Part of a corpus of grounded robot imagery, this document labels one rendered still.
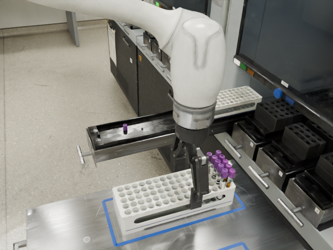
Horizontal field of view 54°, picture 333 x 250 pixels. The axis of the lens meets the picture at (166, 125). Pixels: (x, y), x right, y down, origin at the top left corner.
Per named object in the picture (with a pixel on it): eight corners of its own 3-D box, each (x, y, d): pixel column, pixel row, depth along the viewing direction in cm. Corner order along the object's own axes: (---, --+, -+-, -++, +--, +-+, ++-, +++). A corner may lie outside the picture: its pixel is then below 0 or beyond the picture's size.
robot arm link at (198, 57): (223, 111, 63) (218, 80, 74) (235, 32, 54) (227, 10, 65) (167, 108, 63) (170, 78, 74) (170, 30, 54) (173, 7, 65)
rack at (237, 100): (245, 98, 133) (248, 85, 130) (259, 111, 126) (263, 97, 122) (179, 112, 124) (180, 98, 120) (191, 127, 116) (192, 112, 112)
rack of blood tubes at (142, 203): (215, 178, 93) (218, 161, 89) (233, 204, 85) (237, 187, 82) (113, 204, 84) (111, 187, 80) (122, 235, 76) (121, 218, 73)
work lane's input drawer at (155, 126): (247, 108, 140) (250, 90, 135) (267, 126, 129) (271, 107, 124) (75, 146, 116) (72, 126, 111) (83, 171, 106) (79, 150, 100)
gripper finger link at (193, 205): (202, 184, 76) (204, 186, 76) (200, 205, 80) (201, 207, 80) (191, 187, 75) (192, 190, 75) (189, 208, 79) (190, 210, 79)
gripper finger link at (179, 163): (175, 159, 83) (174, 158, 84) (174, 179, 87) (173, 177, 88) (186, 157, 84) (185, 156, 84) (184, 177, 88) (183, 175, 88)
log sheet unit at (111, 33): (109, 57, 298) (106, 18, 278) (117, 69, 278) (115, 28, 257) (107, 57, 297) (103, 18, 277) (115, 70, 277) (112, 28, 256)
